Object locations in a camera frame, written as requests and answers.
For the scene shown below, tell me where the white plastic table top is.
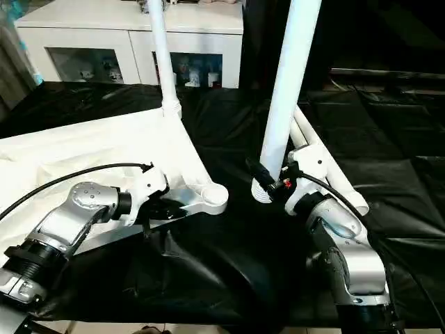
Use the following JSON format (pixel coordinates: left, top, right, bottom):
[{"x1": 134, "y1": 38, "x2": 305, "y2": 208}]
[{"x1": 0, "y1": 106, "x2": 231, "y2": 266}]

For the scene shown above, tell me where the white plastic table leg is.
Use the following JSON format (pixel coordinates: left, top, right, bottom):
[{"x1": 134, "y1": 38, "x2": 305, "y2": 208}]
[
  {"x1": 147, "y1": 0, "x2": 183, "y2": 122},
  {"x1": 250, "y1": 0, "x2": 323, "y2": 205},
  {"x1": 288, "y1": 120, "x2": 311, "y2": 149},
  {"x1": 293, "y1": 104, "x2": 371, "y2": 218}
]

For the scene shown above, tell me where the black mat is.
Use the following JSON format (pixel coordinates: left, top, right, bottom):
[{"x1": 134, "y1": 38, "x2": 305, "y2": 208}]
[{"x1": 0, "y1": 80, "x2": 445, "y2": 330}]

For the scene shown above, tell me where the black cabinet gold label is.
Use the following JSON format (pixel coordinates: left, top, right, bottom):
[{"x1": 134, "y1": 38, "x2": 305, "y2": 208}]
[{"x1": 241, "y1": 0, "x2": 332, "y2": 94}]

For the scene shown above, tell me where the black side table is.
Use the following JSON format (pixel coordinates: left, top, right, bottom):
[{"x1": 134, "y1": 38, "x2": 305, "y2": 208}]
[{"x1": 327, "y1": 67, "x2": 445, "y2": 96}]

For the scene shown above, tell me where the black metal stand leg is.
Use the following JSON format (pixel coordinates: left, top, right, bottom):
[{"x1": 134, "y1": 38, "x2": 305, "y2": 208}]
[{"x1": 19, "y1": 319, "x2": 74, "y2": 334}]

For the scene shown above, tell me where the white glass-door cabinet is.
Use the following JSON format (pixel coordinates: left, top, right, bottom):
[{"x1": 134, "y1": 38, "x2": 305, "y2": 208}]
[{"x1": 13, "y1": 0, "x2": 245, "y2": 90}]

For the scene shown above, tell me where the teal patterned strip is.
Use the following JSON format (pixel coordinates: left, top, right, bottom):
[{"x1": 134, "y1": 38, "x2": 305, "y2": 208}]
[{"x1": 18, "y1": 33, "x2": 45, "y2": 85}]

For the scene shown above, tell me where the grey curtain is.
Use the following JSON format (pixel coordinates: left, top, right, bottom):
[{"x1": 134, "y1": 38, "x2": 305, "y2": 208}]
[{"x1": 0, "y1": 0, "x2": 45, "y2": 113}]

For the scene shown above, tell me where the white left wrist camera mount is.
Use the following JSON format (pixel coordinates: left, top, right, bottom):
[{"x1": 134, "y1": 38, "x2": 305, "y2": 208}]
[{"x1": 119, "y1": 166, "x2": 172, "y2": 228}]

